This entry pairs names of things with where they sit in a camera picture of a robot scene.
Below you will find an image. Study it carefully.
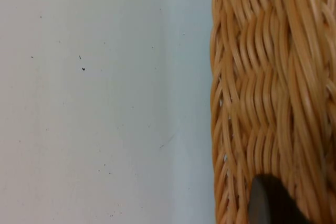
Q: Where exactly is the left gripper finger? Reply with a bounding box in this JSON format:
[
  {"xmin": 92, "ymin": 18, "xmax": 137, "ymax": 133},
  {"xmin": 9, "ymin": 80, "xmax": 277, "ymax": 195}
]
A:
[{"xmin": 248, "ymin": 173, "xmax": 313, "ymax": 224}]

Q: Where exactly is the pale wicker basket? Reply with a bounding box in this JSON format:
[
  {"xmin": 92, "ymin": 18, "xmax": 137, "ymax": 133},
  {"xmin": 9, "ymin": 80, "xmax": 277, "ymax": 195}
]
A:
[{"xmin": 209, "ymin": 0, "xmax": 336, "ymax": 224}]

